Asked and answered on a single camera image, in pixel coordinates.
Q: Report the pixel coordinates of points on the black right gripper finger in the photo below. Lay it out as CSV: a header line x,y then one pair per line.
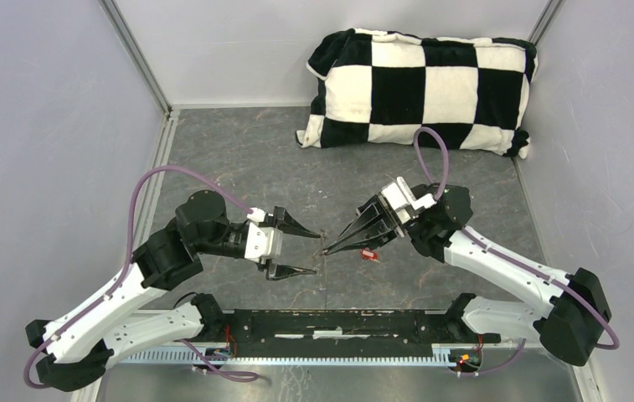
x,y
362,235
366,211

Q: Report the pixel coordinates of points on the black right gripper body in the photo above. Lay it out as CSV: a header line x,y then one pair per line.
x,y
394,223

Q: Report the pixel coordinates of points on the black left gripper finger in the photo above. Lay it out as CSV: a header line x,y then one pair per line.
x,y
289,225
281,272

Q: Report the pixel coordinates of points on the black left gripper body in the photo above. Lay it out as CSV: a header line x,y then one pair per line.
x,y
264,265

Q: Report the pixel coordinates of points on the silver metal key holder plate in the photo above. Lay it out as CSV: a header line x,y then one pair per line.
x,y
322,264

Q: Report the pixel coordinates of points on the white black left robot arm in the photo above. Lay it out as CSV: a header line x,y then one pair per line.
x,y
75,350

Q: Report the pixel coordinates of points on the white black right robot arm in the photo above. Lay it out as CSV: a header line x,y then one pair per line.
x,y
442,233

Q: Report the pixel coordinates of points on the red tag key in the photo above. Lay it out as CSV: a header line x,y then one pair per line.
x,y
369,255

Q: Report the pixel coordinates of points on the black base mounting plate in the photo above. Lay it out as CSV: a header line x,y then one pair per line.
x,y
340,333

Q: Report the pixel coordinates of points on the black white checkered pillow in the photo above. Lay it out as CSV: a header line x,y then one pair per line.
x,y
381,86

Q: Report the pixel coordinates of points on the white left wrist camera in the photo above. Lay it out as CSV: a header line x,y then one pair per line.
x,y
256,244

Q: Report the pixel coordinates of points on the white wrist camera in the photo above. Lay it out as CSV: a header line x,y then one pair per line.
x,y
401,200
256,244

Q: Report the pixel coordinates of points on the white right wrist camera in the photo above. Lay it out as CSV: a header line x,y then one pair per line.
x,y
401,200

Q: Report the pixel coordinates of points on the white toothed cable duct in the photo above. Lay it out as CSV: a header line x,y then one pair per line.
x,y
439,357

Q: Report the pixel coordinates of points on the aluminium frame rail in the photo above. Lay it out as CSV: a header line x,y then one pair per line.
x,y
565,327

